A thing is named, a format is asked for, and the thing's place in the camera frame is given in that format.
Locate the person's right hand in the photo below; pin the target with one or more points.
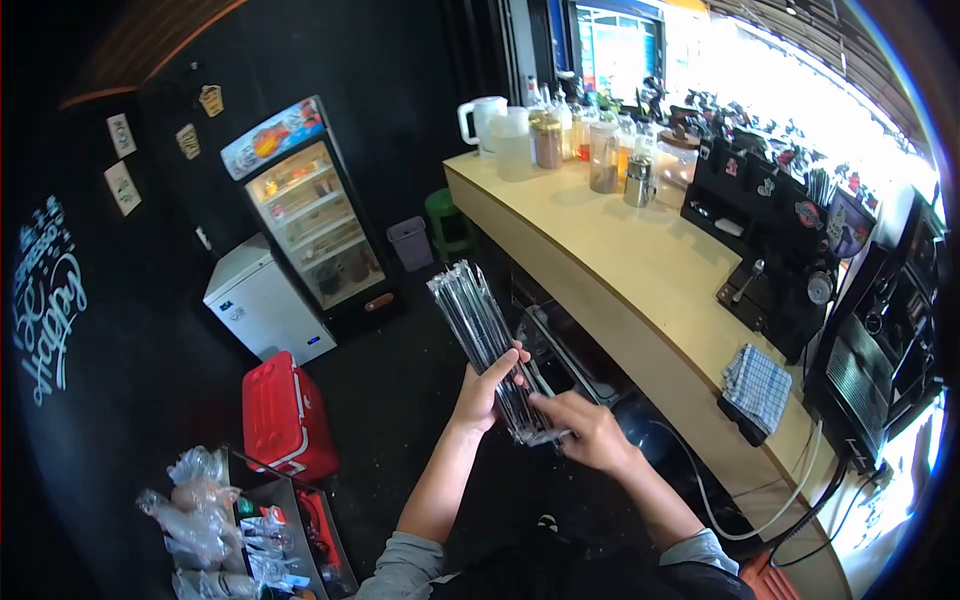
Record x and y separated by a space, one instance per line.
592 435

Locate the person's left hand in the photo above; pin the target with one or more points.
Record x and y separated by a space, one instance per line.
477 396

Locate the person's right fingers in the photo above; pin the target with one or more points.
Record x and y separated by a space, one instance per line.
574 442

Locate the person's right index finger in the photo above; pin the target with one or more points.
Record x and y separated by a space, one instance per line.
555 406

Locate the person's left thumb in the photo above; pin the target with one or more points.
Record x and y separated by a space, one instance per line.
504 366

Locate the person's left fingers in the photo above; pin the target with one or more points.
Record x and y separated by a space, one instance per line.
519 367

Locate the bundle of black straws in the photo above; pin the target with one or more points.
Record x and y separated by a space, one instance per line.
491 352

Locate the curved wooden counter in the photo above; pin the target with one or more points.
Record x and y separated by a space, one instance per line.
645 315

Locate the person's body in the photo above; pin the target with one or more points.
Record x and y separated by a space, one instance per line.
540 570

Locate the grey waste bin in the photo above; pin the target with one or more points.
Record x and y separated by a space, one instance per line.
410 243

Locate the green plastic stool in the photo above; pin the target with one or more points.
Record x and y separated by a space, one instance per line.
448 221

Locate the black knock box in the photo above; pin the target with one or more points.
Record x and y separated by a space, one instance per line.
742 424

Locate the blue checked cloth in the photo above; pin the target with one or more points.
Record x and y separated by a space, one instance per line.
756 386

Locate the translucent plastic pitcher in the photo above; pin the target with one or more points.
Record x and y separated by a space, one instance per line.
513 146

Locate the steel milk jug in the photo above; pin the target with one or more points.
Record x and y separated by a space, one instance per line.
638 182

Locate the red cooler box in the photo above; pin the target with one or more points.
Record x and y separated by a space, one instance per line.
285 418

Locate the glass door drinks fridge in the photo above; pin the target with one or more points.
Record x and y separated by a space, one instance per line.
315 217

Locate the group of jars and bottles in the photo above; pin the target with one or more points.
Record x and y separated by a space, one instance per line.
585 135

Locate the white electric kettle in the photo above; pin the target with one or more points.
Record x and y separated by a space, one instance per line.
480 124

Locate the white chest freezer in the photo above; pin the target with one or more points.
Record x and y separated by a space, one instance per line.
259 307

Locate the glass jar with wooden lid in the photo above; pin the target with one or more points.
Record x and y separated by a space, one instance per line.
675 169

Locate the black espresso machine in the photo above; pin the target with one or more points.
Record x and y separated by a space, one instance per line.
772 240

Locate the metal shelf with plastic bags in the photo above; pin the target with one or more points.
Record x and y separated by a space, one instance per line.
240 525

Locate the black coffee grinder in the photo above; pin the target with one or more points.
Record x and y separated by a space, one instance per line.
877 337

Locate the window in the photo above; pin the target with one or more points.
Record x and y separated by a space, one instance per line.
616 49

